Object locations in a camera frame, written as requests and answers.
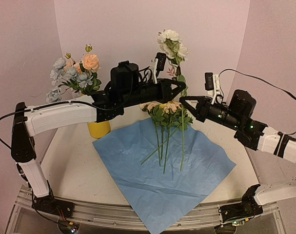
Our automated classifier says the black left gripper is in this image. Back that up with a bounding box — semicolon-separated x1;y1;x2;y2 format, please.
123;78;188;109

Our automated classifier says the bouquet of roses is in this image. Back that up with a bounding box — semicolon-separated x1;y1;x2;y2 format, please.
140;101;193;173

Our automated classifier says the white rose stem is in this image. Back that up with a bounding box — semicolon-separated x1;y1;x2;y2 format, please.
157;29;189;173

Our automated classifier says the blue wrapping paper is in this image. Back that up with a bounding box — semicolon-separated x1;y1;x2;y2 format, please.
92;119;237;234

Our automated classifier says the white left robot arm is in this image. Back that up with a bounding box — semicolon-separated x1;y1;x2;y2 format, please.
11;61;186;217

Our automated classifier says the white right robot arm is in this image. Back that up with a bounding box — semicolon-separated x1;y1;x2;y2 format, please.
180;90;296;220

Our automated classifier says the yellow vase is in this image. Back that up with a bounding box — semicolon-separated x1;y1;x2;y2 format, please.
87;120;111;139

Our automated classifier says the blue and pink flower bunch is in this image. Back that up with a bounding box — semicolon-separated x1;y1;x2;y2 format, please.
46;44;102;104

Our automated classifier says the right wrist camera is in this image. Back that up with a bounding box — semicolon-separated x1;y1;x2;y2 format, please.
204;72;222;98

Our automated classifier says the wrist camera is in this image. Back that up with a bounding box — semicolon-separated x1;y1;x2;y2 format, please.
151;52;167;84
204;72;222;98

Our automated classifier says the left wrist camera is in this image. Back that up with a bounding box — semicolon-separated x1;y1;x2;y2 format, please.
151;52;167;84

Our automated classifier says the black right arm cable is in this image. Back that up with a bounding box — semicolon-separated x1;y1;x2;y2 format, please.
217;68;296;136

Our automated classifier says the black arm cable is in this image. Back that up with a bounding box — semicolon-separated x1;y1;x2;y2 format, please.
217;68;296;136
0;102;90;152

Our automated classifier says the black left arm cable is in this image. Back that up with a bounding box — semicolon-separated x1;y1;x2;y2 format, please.
0;102;90;152

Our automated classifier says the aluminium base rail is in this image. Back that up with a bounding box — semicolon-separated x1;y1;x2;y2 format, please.
5;186;285;234

